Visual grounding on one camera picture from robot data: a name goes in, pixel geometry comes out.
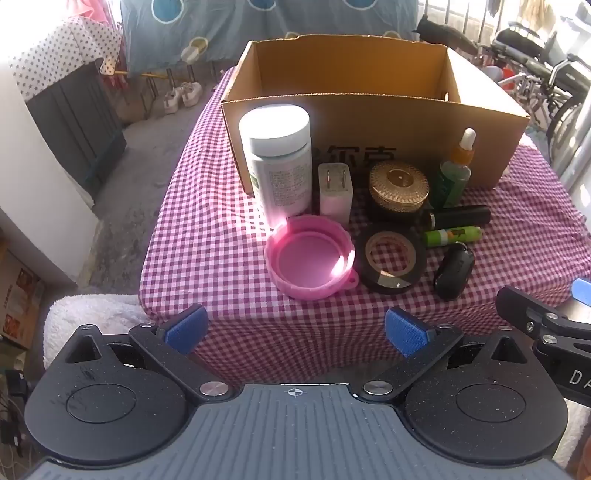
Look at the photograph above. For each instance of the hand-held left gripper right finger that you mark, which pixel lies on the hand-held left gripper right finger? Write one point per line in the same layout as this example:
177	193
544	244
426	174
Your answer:
406	332

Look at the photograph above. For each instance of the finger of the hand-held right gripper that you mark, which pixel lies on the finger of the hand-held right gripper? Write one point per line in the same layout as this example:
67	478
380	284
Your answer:
582	291
526	307

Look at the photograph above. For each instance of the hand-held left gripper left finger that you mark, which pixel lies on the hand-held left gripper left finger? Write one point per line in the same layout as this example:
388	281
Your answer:
184	330

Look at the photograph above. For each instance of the black tape roll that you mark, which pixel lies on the black tape roll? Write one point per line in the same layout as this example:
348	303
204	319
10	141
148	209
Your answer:
415	263

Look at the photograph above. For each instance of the black car key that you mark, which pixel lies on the black car key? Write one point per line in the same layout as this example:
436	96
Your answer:
452	277

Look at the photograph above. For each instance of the green glue stick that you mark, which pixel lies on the green glue stick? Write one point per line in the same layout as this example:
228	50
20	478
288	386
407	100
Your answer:
448	237

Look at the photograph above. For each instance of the black cylinder tube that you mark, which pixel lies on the black cylinder tube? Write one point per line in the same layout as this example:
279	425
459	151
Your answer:
461	216

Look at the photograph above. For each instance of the pink collapsible bowl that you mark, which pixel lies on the pink collapsible bowl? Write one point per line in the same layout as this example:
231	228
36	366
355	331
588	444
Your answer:
304	258

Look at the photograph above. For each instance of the green dropper bottle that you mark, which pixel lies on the green dropper bottle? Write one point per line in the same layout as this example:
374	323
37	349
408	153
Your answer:
455	180

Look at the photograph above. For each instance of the gold lidded dark jar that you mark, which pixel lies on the gold lidded dark jar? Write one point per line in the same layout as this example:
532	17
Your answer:
399	184

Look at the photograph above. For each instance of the white charger plug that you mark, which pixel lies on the white charger plug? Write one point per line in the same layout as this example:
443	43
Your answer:
334	198

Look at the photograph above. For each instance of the brown cardboard box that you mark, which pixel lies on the brown cardboard box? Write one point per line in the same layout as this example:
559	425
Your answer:
415	124

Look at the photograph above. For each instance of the purple checkered tablecloth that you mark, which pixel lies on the purple checkered tablecloth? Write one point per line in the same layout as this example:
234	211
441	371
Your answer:
207	230

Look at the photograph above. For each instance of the white fluffy towel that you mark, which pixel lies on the white fluffy towel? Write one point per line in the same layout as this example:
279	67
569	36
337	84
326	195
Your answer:
83	309

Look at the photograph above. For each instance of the printed cardboard carton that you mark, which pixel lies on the printed cardboard carton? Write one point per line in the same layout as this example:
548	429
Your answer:
21	295

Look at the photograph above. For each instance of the white plastic jar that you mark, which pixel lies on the white plastic jar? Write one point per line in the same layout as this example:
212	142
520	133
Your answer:
277	152

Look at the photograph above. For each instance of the red plastic bag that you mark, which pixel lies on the red plastic bag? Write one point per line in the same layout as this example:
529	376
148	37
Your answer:
508	78

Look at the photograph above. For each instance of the white platform shoe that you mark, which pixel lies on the white platform shoe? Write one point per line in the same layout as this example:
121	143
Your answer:
173	102
191	94

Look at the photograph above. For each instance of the black wheelchair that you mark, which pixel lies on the black wheelchair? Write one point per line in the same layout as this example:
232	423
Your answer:
545	55

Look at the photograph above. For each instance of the yellow stick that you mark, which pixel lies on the yellow stick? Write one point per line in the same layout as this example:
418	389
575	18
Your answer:
154	75

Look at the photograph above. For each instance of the metal railing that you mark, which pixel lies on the metal railing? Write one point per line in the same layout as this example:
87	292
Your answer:
461	14

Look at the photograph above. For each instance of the white star-dotted cloth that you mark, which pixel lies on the white star-dotted cloth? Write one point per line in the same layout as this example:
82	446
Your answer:
51	50

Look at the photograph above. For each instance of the blue patterned blanket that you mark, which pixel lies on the blue patterned blanket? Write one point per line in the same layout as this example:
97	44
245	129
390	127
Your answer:
323	18

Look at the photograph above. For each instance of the pink red hanging garment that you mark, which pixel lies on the pink red hanging garment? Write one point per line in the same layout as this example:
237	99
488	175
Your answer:
104	14

